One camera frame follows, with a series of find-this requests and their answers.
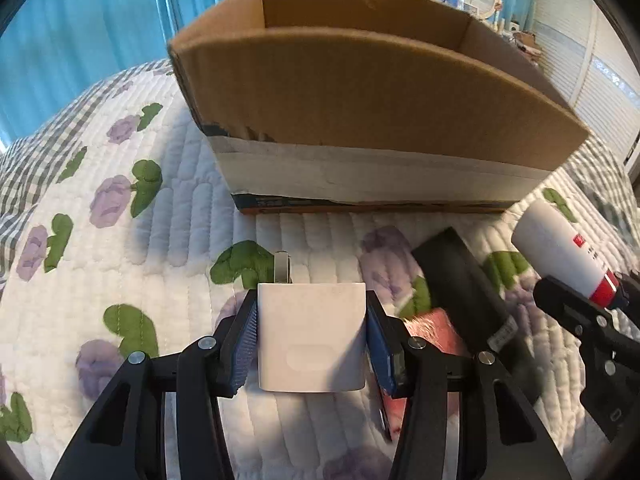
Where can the brown cardboard box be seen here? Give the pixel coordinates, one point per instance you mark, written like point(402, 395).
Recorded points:
point(380, 110)

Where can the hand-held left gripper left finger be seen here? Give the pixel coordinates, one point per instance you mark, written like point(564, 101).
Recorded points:
point(244, 355)

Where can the white bottle with red cap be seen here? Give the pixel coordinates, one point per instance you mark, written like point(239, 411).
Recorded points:
point(560, 242)

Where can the blue curtain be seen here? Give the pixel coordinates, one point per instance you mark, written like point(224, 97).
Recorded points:
point(100, 25)

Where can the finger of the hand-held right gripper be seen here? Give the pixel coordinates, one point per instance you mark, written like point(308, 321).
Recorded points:
point(631, 287)
point(595, 340)

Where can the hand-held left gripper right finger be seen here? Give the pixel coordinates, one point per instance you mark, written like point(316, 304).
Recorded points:
point(382, 360)

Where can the floral quilted blanket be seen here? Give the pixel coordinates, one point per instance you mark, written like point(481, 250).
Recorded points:
point(165, 240)

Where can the white louvered wardrobe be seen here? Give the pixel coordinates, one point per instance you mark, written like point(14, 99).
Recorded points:
point(585, 50)

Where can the black rectangular box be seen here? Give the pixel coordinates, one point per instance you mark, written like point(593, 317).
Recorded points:
point(465, 280)

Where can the white power adapter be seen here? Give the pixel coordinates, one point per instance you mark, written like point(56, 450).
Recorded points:
point(310, 340)

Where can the small brown basket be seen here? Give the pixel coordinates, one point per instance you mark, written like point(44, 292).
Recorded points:
point(527, 40)

